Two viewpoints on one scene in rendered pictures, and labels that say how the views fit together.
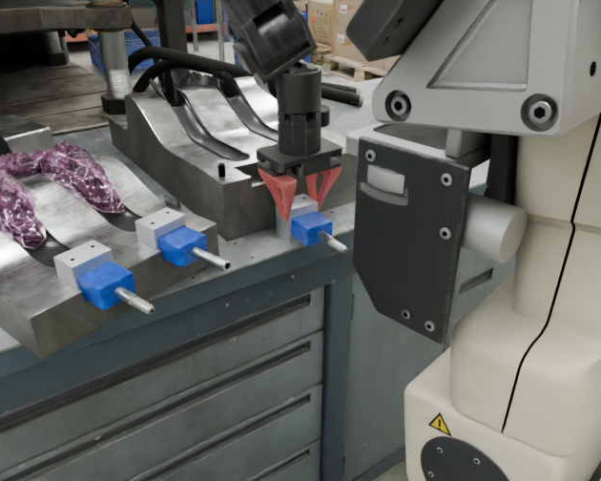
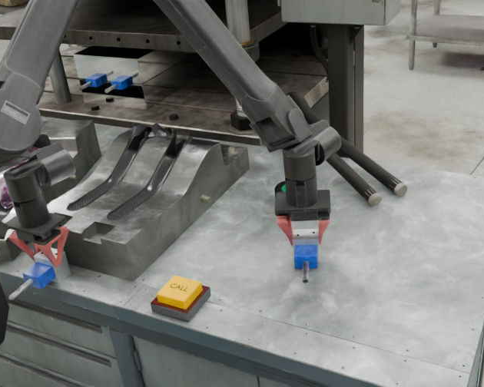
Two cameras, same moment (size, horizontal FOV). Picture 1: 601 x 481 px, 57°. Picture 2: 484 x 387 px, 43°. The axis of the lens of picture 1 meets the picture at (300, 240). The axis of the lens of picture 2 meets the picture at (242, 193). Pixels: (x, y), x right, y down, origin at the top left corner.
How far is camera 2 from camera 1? 1.30 m
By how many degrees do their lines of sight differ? 56
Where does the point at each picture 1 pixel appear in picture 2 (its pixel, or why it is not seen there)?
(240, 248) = (28, 262)
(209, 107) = (145, 160)
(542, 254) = not seen: outside the picture
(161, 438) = (22, 346)
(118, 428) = not seen: hidden behind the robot
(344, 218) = (91, 285)
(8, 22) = (185, 44)
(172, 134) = (104, 170)
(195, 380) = (33, 326)
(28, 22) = not seen: hidden behind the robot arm
